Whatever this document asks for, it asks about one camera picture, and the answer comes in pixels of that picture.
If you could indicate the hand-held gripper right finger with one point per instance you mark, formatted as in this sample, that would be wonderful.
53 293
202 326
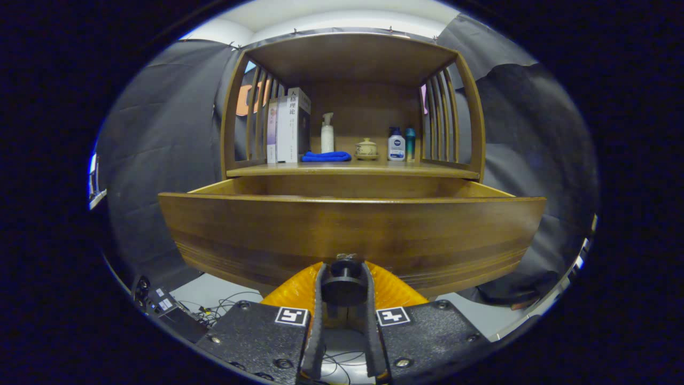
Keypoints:
374 347

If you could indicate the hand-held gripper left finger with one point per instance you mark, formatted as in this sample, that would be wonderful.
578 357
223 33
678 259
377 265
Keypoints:
315 342

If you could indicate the wooden countertop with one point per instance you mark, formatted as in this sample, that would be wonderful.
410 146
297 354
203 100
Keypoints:
374 168

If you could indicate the black electronic device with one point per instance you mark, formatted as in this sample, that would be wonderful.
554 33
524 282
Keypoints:
181 321

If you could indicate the blue folded cloth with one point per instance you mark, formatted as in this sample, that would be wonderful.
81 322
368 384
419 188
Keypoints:
326 156

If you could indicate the beige lidded teacup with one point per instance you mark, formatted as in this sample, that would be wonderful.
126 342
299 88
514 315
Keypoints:
367 149

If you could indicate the white pump bottle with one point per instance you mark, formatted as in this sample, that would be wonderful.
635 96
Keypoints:
327 141

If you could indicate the white bottle with blue cap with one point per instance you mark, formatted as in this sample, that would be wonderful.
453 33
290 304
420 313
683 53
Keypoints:
396 147

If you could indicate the teal slim bottle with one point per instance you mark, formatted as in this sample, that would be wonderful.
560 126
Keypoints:
410 144

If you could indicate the white book with dark cover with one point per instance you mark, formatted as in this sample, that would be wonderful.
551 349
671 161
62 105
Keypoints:
288 133

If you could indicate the thin purple white book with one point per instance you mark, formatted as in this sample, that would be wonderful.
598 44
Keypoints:
271 133

